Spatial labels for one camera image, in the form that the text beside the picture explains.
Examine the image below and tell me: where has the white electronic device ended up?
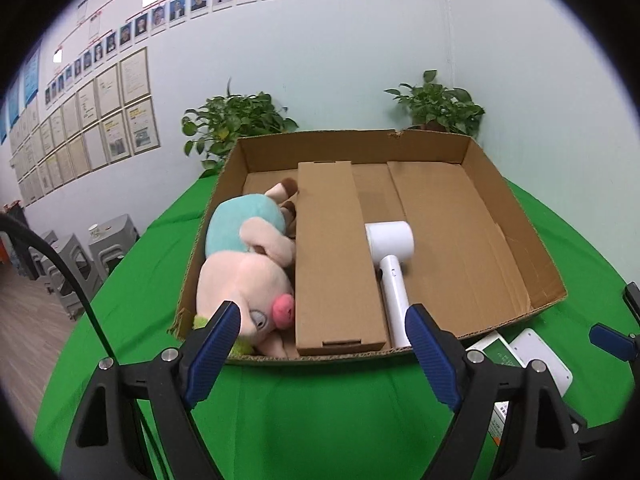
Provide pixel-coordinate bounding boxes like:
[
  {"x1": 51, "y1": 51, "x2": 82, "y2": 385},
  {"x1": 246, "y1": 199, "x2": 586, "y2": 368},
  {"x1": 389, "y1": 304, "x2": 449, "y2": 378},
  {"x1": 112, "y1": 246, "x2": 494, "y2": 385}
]
[{"x1": 507, "y1": 328, "x2": 573, "y2": 401}]

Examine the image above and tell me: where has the pink plush pig toy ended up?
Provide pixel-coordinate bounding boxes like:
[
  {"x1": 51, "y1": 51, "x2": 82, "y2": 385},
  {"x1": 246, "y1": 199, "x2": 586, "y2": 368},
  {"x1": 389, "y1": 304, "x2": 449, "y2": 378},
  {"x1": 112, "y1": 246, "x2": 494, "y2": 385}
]
[{"x1": 192, "y1": 177, "x2": 301, "y2": 358}]

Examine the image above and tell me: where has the long brown cardboard box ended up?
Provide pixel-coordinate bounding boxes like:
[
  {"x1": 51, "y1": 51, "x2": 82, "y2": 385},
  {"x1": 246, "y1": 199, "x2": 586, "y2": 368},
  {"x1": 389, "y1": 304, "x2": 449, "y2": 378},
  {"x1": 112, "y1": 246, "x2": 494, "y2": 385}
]
[{"x1": 295, "y1": 160, "x2": 393, "y2": 357}]

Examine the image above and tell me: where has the wall of framed certificates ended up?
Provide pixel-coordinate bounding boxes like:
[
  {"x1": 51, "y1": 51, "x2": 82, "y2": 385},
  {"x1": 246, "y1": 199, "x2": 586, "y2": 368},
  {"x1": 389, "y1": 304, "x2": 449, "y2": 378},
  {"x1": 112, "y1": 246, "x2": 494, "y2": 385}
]
[{"x1": 7, "y1": 46, "x2": 162, "y2": 206}]

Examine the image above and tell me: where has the row of blue wall posters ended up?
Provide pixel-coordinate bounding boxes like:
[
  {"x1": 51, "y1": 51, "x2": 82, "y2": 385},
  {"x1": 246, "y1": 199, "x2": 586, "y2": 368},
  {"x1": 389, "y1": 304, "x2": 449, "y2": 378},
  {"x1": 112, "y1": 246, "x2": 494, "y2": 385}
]
[{"x1": 0, "y1": 50, "x2": 41, "y2": 143}]

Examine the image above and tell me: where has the green tablecloth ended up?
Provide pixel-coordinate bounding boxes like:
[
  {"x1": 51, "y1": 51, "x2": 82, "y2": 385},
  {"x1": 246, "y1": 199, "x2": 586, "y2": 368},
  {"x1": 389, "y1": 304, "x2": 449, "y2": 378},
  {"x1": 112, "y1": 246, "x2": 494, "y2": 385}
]
[{"x1": 32, "y1": 172, "x2": 640, "y2": 480}]

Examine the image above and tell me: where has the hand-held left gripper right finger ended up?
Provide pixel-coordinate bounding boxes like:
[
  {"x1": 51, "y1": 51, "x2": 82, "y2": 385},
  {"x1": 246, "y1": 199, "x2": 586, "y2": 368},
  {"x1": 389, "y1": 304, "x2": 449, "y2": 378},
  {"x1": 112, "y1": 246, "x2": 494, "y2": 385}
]
[{"x1": 404, "y1": 303, "x2": 583, "y2": 480}]

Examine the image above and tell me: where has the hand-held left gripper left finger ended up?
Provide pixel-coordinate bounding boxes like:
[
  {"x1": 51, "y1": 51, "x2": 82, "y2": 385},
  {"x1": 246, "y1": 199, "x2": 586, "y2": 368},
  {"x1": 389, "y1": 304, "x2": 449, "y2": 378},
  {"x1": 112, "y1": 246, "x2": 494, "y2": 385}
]
[{"x1": 60, "y1": 301, "x2": 242, "y2": 480}]

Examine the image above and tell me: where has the cardboard tray box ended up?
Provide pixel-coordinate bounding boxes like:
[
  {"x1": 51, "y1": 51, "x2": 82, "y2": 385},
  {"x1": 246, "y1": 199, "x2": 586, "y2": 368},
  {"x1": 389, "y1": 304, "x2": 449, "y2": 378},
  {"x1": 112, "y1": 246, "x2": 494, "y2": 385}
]
[{"x1": 169, "y1": 129, "x2": 568, "y2": 367}]

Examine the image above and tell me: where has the green plant in brown pot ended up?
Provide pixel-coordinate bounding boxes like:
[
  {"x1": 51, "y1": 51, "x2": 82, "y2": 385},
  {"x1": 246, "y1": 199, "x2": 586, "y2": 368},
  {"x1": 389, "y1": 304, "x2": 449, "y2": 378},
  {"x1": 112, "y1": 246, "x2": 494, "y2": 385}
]
[{"x1": 384, "y1": 70, "x2": 486, "y2": 141}]

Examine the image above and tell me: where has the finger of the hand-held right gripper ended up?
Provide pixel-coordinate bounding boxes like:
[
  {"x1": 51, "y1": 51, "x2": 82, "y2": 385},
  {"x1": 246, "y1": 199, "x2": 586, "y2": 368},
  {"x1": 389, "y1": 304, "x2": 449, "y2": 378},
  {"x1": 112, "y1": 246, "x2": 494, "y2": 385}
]
[
  {"x1": 589, "y1": 324, "x2": 640, "y2": 360},
  {"x1": 567, "y1": 407, "x2": 640, "y2": 458}
]

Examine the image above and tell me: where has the black cable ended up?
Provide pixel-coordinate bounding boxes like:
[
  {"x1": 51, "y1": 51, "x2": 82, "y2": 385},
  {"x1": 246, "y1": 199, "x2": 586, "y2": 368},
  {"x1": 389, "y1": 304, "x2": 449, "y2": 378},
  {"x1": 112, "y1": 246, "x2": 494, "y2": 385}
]
[{"x1": 0, "y1": 214, "x2": 168, "y2": 480}]

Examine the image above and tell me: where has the grey plastic stool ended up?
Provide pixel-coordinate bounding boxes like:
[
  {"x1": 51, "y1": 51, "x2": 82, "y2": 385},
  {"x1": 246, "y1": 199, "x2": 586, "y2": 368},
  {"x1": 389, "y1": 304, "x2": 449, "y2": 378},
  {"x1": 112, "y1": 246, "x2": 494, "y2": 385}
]
[
  {"x1": 47, "y1": 232, "x2": 101, "y2": 321},
  {"x1": 87, "y1": 214, "x2": 141, "y2": 281}
]

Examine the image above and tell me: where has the black rectangular object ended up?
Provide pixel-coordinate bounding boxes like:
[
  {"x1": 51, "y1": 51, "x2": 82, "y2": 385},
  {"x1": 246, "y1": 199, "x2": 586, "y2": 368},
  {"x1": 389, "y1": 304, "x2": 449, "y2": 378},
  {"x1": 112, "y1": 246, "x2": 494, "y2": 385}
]
[{"x1": 622, "y1": 282, "x2": 640, "y2": 322}]

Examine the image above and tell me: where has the row of portrait photos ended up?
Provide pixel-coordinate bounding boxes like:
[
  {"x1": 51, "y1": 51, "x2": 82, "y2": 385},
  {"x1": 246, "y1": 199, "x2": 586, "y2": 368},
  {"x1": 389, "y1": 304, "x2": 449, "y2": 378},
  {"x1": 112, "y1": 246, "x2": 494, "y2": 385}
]
[{"x1": 42, "y1": 0, "x2": 283, "y2": 106}]

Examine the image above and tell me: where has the white hair dryer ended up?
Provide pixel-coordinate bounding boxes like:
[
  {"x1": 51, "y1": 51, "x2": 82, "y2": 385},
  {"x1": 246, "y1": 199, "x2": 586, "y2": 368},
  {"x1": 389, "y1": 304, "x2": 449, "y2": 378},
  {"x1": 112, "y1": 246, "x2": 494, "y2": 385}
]
[{"x1": 364, "y1": 220, "x2": 416, "y2": 350}]

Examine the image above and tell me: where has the bushy green potted plant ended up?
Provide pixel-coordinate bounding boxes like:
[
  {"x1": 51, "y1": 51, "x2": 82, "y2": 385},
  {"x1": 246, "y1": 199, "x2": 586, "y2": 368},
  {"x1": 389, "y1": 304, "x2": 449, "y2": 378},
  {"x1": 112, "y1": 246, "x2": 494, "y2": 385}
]
[{"x1": 181, "y1": 77, "x2": 300, "y2": 178}]

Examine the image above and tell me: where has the white box with green label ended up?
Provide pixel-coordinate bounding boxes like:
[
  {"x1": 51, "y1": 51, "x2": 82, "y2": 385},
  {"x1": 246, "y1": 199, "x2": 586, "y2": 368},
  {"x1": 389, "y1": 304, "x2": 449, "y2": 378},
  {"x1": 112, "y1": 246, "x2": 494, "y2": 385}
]
[{"x1": 465, "y1": 331, "x2": 526, "y2": 448}]

